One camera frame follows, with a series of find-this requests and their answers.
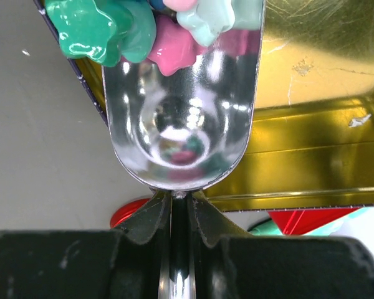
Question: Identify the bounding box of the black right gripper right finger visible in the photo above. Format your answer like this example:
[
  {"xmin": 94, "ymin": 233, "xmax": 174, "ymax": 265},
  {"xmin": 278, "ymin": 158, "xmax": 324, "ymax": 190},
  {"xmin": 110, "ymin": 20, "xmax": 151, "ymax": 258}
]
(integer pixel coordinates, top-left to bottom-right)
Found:
[{"xmin": 186, "ymin": 195, "xmax": 374, "ymax": 298}]

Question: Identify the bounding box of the green white cloth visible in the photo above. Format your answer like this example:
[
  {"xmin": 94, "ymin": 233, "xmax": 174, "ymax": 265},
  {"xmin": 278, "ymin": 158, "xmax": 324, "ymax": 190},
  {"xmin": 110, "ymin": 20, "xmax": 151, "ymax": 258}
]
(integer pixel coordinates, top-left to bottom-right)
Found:
[{"xmin": 249, "ymin": 207, "xmax": 370, "ymax": 236}]

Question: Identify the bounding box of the red round lid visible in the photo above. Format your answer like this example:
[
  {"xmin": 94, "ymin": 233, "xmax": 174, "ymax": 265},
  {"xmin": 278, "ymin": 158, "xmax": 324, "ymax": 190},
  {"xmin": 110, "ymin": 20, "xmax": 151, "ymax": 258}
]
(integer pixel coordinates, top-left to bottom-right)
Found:
[{"xmin": 110, "ymin": 198, "xmax": 150, "ymax": 229}]

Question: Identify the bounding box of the metal scoop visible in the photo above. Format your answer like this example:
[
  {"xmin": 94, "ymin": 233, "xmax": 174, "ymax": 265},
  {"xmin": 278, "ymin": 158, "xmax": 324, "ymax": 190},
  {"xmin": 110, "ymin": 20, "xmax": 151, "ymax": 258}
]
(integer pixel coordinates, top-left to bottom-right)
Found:
[{"xmin": 102, "ymin": 1, "xmax": 264, "ymax": 298}]

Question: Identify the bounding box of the magenta star candy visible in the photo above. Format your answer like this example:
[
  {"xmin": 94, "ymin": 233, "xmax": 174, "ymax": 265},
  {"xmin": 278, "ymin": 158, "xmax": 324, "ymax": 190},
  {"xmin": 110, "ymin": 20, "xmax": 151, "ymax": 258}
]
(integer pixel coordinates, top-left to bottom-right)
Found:
[{"xmin": 148, "ymin": 15, "xmax": 207, "ymax": 76}]

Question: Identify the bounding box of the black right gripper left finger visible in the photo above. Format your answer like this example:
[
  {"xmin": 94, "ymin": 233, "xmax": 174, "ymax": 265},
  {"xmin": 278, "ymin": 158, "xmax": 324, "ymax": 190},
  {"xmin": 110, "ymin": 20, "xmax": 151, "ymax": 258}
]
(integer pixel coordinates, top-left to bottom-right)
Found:
[{"xmin": 0, "ymin": 192, "xmax": 171, "ymax": 298}]

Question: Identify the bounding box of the mint star candy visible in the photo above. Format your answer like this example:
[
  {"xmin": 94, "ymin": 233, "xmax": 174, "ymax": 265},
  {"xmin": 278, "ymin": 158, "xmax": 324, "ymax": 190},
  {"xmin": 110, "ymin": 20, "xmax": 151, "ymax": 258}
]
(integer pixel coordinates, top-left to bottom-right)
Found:
[{"xmin": 176, "ymin": 0, "xmax": 236, "ymax": 47}]

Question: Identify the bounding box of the green star candy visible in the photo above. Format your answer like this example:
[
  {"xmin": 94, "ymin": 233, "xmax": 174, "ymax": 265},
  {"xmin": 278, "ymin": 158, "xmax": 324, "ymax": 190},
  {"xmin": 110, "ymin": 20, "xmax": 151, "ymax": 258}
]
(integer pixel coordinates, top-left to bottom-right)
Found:
[{"xmin": 45, "ymin": 0, "xmax": 156, "ymax": 67}]

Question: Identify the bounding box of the red box of lollipops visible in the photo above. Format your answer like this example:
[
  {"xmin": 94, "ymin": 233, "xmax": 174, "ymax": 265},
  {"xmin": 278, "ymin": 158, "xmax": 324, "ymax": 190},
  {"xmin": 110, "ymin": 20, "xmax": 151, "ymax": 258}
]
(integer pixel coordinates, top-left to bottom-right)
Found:
[{"xmin": 269, "ymin": 207, "xmax": 360, "ymax": 235}]

